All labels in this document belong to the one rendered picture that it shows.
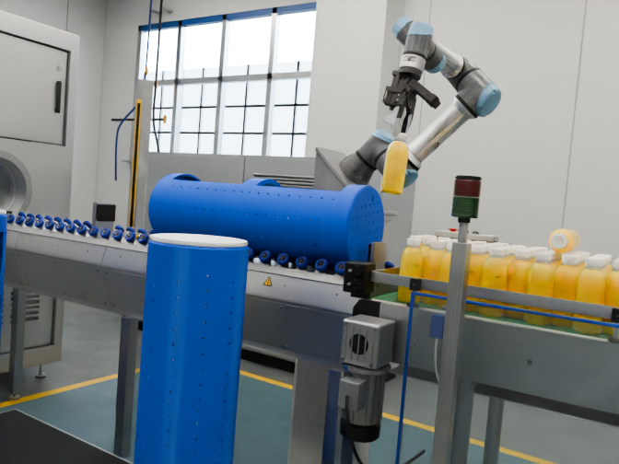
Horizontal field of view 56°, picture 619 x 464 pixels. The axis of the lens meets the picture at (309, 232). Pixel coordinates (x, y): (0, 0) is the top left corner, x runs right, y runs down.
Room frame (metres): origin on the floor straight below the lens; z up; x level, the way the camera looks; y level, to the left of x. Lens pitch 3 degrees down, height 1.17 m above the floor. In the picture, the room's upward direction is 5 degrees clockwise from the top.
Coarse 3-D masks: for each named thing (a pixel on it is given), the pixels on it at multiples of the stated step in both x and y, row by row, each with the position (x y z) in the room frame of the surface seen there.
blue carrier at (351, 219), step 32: (160, 192) 2.25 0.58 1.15; (192, 192) 2.17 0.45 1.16; (224, 192) 2.10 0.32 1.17; (256, 192) 2.04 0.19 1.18; (288, 192) 1.98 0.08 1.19; (320, 192) 1.92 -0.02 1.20; (352, 192) 1.87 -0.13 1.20; (160, 224) 2.25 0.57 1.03; (192, 224) 2.15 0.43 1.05; (224, 224) 2.07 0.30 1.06; (256, 224) 2.00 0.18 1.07; (288, 224) 1.93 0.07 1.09; (320, 224) 1.87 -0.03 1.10; (352, 224) 1.84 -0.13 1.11; (320, 256) 1.91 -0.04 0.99; (352, 256) 1.86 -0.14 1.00
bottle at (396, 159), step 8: (392, 144) 1.77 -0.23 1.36; (400, 144) 1.77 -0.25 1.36; (392, 152) 1.76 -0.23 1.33; (400, 152) 1.76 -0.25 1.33; (408, 152) 1.78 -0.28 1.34; (392, 160) 1.76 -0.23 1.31; (400, 160) 1.76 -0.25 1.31; (384, 168) 1.78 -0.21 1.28; (392, 168) 1.76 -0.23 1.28; (400, 168) 1.76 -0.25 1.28; (384, 176) 1.77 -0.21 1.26; (392, 176) 1.75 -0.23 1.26; (400, 176) 1.76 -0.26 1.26; (384, 184) 1.76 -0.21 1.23; (392, 184) 1.75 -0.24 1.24; (400, 184) 1.76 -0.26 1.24; (384, 192) 1.80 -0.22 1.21; (392, 192) 1.76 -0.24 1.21; (400, 192) 1.76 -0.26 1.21
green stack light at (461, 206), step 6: (456, 198) 1.39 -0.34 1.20; (462, 198) 1.38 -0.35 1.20; (468, 198) 1.38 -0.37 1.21; (474, 198) 1.38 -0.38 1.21; (456, 204) 1.39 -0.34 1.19; (462, 204) 1.38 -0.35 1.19; (468, 204) 1.38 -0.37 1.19; (474, 204) 1.38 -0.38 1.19; (456, 210) 1.39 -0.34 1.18; (462, 210) 1.38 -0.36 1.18; (468, 210) 1.38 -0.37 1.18; (474, 210) 1.38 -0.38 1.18; (456, 216) 1.39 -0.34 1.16; (462, 216) 1.38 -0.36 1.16; (468, 216) 1.38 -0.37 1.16; (474, 216) 1.38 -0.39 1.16
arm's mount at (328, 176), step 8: (320, 152) 2.40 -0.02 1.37; (328, 152) 2.46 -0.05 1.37; (336, 152) 2.55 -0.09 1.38; (320, 160) 2.40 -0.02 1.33; (328, 160) 2.39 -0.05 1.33; (336, 160) 2.46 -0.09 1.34; (320, 168) 2.40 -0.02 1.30; (328, 168) 2.38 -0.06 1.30; (336, 168) 2.38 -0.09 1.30; (320, 176) 2.40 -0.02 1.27; (328, 176) 2.38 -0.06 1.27; (336, 176) 2.35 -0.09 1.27; (344, 176) 2.38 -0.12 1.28; (320, 184) 2.40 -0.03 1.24; (328, 184) 2.38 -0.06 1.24; (336, 184) 2.36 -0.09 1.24; (344, 184) 2.33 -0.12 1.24; (368, 184) 2.53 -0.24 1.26
